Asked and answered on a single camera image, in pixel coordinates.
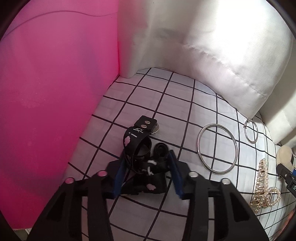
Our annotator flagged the gold pearl claw clip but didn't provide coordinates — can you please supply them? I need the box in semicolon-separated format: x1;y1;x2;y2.
250;158;268;214

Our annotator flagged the pearl ring hair clip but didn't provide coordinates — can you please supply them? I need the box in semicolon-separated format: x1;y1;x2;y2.
262;187;281;207

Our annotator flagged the large silver bangle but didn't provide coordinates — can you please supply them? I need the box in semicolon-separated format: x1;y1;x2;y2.
197;123;238;174

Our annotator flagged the white curtain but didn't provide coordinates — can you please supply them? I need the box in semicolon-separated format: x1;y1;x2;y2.
118;1;295;147

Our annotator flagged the small silver hoop ring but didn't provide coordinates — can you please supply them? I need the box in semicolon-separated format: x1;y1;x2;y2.
243;118;259;144

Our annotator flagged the cream plush toy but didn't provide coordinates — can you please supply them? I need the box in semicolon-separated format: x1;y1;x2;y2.
276;146;294;172

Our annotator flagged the white black grid cloth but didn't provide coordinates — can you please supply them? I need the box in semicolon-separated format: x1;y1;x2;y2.
65;68;282;240

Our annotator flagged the black patterned strap bracelet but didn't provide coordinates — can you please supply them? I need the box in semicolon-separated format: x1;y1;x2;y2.
121;115;172;195

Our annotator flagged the pink plastic tub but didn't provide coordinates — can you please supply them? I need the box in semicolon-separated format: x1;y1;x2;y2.
1;1;118;229

